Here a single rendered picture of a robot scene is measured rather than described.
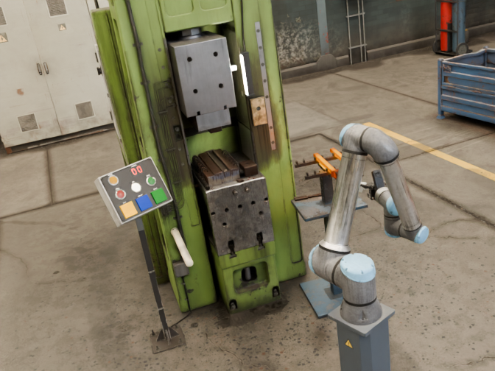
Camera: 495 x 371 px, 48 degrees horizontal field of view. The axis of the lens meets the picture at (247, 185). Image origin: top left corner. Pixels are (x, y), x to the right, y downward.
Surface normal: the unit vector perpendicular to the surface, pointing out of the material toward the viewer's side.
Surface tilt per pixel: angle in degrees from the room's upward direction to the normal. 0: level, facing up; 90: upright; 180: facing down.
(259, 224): 90
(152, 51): 90
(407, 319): 0
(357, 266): 5
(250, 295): 90
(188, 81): 90
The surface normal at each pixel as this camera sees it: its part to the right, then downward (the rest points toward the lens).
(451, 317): -0.15, -0.91
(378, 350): 0.64, 0.22
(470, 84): -0.89, 0.28
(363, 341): -0.07, 0.40
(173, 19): 0.30, 0.33
